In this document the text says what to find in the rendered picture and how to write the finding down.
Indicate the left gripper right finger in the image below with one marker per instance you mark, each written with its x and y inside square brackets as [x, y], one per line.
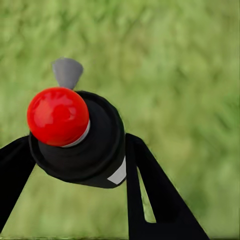
[174, 219]

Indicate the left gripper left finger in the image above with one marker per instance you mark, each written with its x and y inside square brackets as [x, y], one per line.
[16, 166]

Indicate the pesticide atomizer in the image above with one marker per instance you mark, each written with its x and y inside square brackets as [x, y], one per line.
[76, 136]

